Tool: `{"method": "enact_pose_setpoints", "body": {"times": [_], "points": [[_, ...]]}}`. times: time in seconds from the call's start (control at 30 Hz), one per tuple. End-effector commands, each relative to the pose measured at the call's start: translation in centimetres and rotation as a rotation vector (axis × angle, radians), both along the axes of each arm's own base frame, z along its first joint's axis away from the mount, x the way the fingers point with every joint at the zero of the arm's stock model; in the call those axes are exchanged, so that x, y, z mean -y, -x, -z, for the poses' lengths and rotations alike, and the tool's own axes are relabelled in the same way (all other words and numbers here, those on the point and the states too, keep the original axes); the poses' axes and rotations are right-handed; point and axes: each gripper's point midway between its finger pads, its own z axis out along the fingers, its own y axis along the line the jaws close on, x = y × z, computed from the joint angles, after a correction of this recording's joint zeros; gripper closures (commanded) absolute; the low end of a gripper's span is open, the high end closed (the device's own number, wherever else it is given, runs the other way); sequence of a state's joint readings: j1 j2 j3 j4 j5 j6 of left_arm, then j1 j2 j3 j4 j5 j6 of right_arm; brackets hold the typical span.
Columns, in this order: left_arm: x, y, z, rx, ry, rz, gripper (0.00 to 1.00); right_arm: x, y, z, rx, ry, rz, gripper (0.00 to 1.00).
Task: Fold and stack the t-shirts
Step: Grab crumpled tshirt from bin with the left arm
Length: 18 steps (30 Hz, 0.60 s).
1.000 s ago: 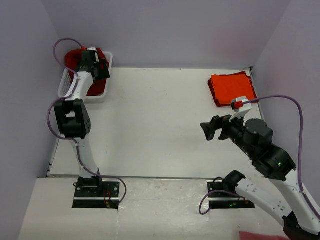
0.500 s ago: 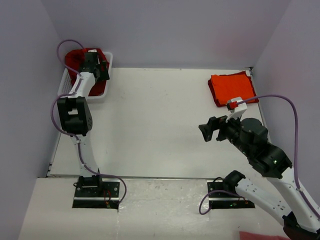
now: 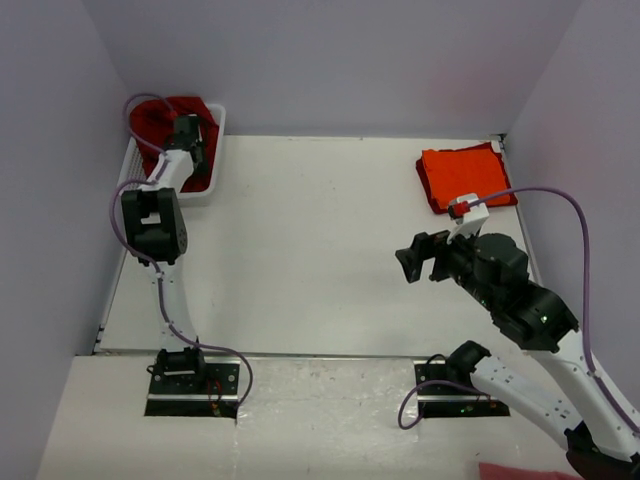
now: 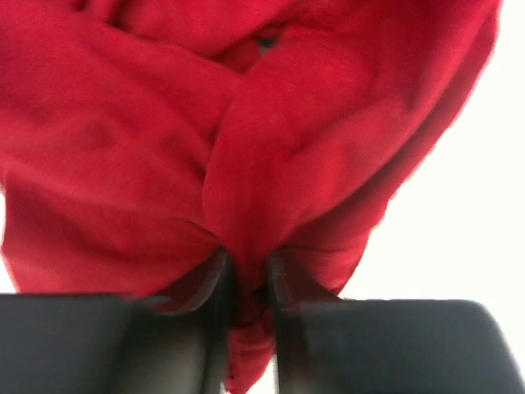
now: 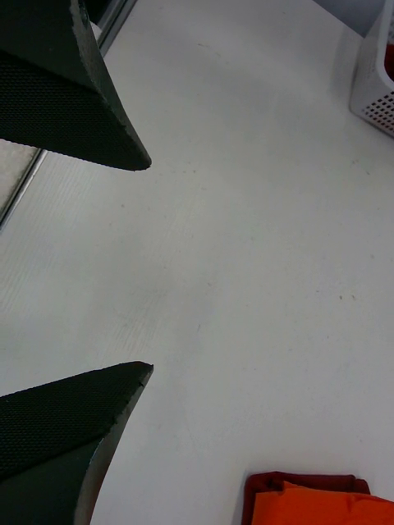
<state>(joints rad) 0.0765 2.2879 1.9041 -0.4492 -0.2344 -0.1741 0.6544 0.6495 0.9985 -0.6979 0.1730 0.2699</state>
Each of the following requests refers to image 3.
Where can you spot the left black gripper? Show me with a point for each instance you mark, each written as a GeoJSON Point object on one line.
{"type": "Point", "coordinates": [198, 144]}

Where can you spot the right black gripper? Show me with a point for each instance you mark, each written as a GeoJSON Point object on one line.
{"type": "Point", "coordinates": [427, 245]}

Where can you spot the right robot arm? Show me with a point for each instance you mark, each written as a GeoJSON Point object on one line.
{"type": "Point", "coordinates": [494, 272]}

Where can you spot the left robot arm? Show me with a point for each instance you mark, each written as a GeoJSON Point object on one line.
{"type": "Point", "coordinates": [156, 235]}

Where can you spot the white plastic basket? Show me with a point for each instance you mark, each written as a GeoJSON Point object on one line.
{"type": "Point", "coordinates": [132, 167]}

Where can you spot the folded orange t shirt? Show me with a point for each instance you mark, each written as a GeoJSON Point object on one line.
{"type": "Point", "coordinates": [448, 174]}

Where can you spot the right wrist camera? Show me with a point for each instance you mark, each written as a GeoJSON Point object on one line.
{"type": "Point", "coordinates": [468, 214]}

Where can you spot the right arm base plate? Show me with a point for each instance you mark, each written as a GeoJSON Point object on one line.
{"type": "Point", "coordinates": [444, 401]}

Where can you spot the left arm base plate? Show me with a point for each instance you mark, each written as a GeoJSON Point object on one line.
{"type": "Point", "coordinates": [211, 393]}

